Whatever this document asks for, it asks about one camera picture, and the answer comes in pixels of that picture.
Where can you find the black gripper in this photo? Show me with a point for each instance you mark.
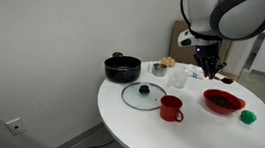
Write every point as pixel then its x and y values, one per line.
pixel 207 52

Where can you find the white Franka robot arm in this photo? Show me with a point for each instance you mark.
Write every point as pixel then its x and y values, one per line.
pixel 233 15

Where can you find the red bowl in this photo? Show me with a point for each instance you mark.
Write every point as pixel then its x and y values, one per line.
pixel 219 109

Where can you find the white cloth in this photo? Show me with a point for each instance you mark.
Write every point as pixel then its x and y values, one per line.
pixel 193 72

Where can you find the clear plastic measuring cup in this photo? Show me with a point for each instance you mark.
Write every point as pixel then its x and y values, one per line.
pixel 178 79

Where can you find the dark beans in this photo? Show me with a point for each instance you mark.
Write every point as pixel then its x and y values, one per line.
pixel 220 101

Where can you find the cardboard box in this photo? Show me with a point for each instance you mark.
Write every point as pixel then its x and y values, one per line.
pixel 178 52

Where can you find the orange toy tomato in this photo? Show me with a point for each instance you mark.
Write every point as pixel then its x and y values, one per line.
pixel 243 104

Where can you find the steel measuring cup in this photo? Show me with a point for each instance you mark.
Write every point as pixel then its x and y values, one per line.
pixel 159 70

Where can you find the red mug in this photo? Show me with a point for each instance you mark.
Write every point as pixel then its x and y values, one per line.
pixel 170 109

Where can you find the green toy broccoli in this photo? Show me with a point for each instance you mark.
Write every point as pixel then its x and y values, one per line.
pixel 248 117

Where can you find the glass pot lid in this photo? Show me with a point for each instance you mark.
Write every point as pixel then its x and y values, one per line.
pixel 143 100

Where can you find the black cooking pot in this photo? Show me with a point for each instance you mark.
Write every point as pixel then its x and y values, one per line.
pixel 121 72

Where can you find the metal door frame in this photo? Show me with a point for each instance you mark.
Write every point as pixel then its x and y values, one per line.
pixel 249 53

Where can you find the white wall outlet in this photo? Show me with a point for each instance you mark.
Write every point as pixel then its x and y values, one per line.
pixel 16 126

